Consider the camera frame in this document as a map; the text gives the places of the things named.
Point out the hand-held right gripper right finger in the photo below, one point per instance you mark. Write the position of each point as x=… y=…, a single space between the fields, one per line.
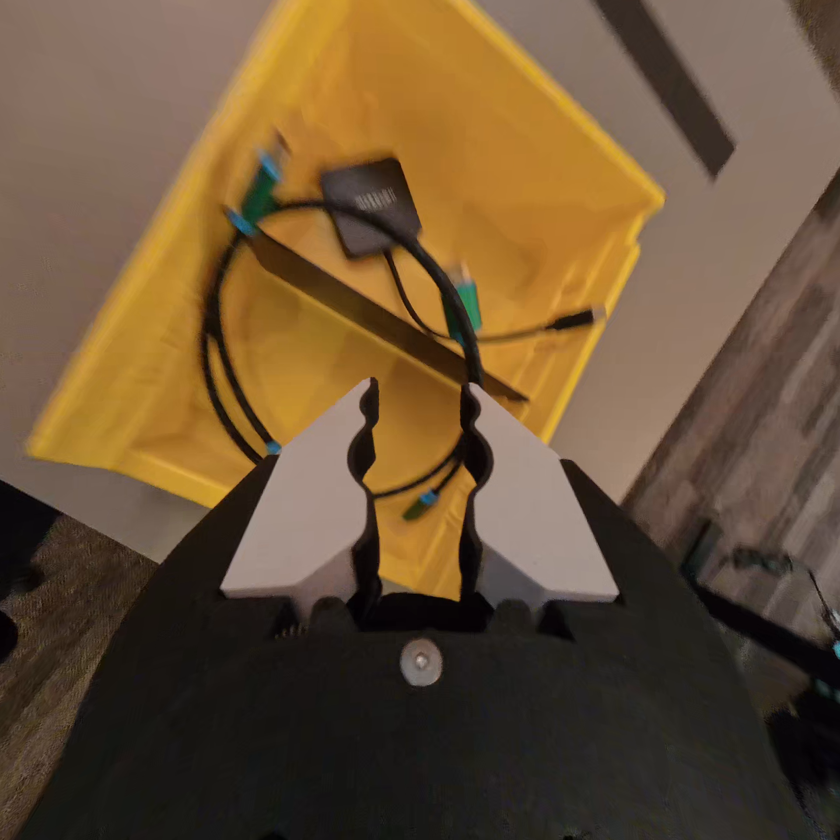
x=544 y=525

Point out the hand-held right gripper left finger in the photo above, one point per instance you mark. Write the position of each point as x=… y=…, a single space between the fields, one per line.
x=308 y=518

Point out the dark multiport hub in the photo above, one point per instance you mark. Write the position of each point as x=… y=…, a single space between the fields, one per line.
x=371 y=207

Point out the yellow plastic bin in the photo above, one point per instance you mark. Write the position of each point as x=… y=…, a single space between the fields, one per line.
x=459 y=131

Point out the black table leg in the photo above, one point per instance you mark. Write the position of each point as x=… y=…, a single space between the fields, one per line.
x=754 y=617

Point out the person's black-clothed body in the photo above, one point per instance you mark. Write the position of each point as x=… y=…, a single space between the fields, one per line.
x=23 y=538

